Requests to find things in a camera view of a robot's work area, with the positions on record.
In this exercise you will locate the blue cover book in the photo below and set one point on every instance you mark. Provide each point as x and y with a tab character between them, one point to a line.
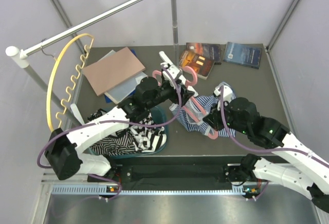
241	54

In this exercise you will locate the dark cover book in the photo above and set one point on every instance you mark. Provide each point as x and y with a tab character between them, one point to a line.
210	51

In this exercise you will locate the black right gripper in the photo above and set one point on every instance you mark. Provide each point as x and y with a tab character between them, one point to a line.
213	118

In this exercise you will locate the wide-striped black white garment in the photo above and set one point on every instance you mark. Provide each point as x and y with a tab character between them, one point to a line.
148	139

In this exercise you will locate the thin-striped black white garment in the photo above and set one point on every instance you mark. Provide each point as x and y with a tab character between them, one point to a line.
119	143

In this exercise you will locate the metal rack right pole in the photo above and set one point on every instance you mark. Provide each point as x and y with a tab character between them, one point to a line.
175	31

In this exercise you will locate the yellow wavy hanger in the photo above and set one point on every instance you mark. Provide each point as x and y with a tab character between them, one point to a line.
64	77

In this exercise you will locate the orange cover paperback book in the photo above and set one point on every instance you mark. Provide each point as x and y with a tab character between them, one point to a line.
200	64

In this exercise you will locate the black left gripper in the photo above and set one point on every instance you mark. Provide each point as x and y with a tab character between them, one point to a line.
185	95

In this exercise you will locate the blue white striped tank top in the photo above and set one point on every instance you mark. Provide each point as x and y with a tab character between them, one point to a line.
206	102

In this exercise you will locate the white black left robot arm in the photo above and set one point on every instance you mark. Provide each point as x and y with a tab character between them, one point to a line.
65	151

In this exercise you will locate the white rack top bar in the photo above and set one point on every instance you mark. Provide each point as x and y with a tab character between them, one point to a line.
20	55

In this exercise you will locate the white rack left foot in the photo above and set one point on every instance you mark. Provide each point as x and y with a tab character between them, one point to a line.
76	113

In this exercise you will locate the teal plastic basket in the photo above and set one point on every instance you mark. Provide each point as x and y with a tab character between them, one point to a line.
148	122

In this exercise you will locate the aluminium wall frame rail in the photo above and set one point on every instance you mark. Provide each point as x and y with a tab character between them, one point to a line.
292	6
61	13

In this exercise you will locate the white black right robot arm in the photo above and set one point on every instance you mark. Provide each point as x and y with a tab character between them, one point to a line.
282	158

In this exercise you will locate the pink plastic hanger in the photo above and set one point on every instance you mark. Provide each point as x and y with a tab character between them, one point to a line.
193	112

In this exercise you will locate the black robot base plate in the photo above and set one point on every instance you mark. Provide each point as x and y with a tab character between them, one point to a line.
218	168

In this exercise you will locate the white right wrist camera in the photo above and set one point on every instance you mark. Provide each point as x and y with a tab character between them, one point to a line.
223	91

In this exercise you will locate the right aluminium wall frame rail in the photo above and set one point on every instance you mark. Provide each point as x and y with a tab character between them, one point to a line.
292	6

